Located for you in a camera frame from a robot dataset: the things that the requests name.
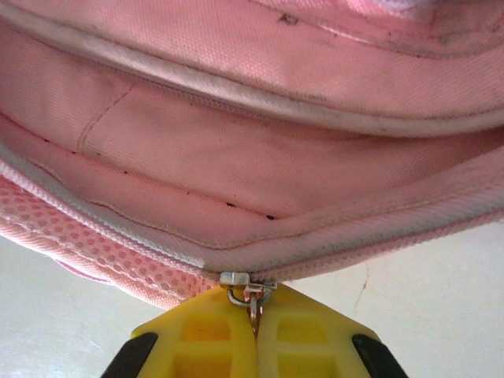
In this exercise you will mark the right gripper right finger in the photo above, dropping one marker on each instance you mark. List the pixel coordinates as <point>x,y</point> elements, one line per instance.
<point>315,342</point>

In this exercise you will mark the pink backpack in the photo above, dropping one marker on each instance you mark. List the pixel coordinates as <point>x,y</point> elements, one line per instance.
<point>236,157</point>

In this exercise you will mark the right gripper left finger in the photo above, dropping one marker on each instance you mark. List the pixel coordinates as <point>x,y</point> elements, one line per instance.
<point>197,342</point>

